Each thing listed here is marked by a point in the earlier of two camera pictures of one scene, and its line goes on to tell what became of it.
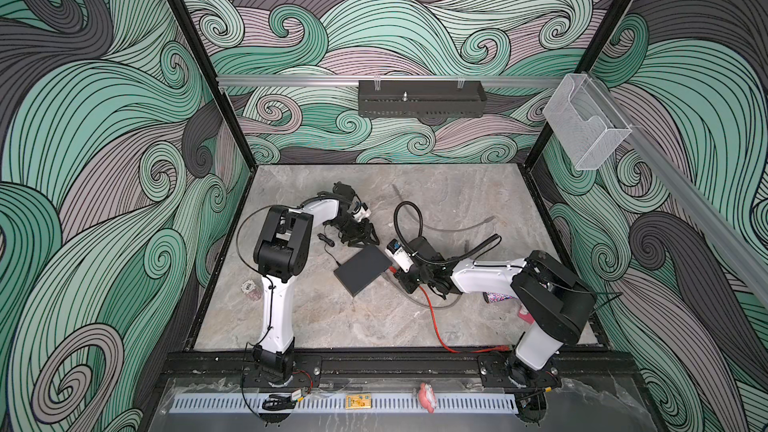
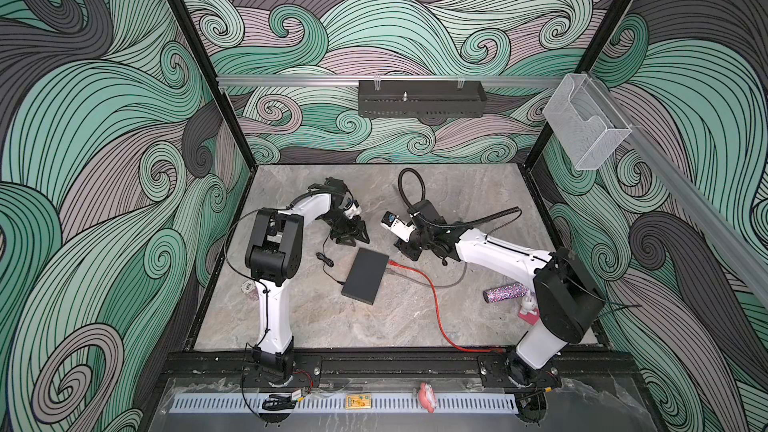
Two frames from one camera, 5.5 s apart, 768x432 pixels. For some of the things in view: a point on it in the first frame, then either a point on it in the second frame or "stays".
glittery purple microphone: (494, 297) stays
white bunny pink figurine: (525, 315) stays
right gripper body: (413, 277) → (418, 241)
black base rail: (311, 366) stays
